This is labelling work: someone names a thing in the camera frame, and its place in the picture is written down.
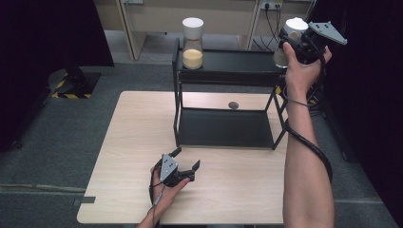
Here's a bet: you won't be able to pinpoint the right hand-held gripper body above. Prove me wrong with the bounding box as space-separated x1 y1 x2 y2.
291 21 349 65

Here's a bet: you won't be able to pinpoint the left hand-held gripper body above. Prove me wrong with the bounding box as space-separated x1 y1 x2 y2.
159 152 195 188

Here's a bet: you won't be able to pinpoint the jar with pale grey powder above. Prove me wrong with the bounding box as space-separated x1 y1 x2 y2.
273 16 310 69

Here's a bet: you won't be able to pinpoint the black two-tier metal rack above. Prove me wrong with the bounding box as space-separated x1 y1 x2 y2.
171 37 308 151

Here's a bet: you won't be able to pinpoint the jar with yellow powder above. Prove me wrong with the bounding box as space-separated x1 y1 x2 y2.
182 16 204 70

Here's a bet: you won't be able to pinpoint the person's left hand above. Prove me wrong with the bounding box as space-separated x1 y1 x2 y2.
148 166 190 219

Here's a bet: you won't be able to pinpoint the person's right hand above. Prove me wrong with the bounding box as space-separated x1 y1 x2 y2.
282 42 333 97

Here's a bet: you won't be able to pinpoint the dark curtain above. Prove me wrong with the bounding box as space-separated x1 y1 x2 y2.
296 0 403 227
0 0 115 152

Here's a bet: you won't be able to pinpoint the grey floor tape piece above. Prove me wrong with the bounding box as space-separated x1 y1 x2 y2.
73 196 97 207

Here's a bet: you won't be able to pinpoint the black hanging power cables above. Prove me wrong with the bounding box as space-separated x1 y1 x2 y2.
252 3 286 52

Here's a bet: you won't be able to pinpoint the left hand-held gripper cable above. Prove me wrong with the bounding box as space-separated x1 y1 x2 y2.
147 162 167 228

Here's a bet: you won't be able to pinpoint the hand-held gripper cable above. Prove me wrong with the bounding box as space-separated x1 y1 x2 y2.
282 34 335 185
147 162 167 228

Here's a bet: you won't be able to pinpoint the white wall power socket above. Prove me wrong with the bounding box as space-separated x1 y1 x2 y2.
259 0 284 10

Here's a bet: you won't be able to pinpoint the right hand-held gripper cable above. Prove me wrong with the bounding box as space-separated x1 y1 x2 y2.
282 34 335 185

